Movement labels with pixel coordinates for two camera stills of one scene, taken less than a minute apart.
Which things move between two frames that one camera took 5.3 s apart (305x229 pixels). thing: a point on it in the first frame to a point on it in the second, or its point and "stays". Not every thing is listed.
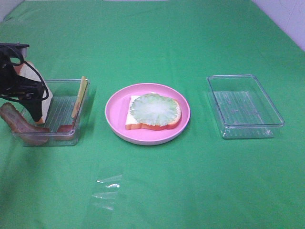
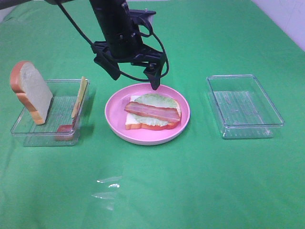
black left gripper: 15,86 to 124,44
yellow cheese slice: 83,87 stays
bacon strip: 22,127 to 154,112
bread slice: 131,122 stays
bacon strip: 65,132 stays
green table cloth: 198,180 stays
